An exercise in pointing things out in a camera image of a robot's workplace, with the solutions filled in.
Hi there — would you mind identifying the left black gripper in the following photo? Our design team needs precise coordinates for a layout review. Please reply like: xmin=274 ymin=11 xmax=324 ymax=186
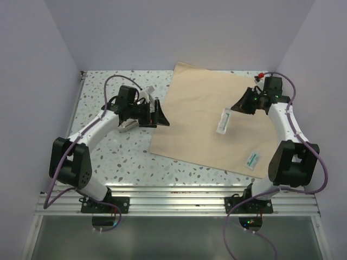
xmin=128 ymin=99 xmax=169 ymax=128

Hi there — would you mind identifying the clear plastic packet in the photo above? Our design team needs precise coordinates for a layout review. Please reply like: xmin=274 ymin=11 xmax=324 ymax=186
xmin=216 ymin=107 xmax=232 ymax=134

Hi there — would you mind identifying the beige cloth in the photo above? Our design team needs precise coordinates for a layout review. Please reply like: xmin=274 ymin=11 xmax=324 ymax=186
xmin=150 ymin=62 xmax=277 ymax=178

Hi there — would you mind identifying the green white packet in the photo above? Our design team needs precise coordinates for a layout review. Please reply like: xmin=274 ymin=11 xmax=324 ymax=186
xmin=245 ymin=152 xmax=261 ymax=171

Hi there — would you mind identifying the stainless steel tray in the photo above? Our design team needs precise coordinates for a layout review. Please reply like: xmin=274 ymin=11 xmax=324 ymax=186
xmin=117 ymin=119 xmax=139 ymax=133

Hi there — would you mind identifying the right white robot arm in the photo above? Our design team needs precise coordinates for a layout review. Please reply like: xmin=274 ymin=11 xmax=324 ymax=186
xmin=231 ymin=72 xmax=321 ymax=213

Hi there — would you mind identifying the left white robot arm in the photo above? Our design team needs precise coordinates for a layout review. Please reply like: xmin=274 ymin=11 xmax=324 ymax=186
xmin=49 ymin=86 xmax=170 ymax=213

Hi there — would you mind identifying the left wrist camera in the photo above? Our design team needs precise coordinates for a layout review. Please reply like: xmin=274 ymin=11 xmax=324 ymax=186
xmin=139 ymin=86 xmax=155 ymax=102

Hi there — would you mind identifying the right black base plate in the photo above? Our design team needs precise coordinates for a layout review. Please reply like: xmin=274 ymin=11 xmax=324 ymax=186
xmin=224 ymin=194 xmax=274 ymax=214

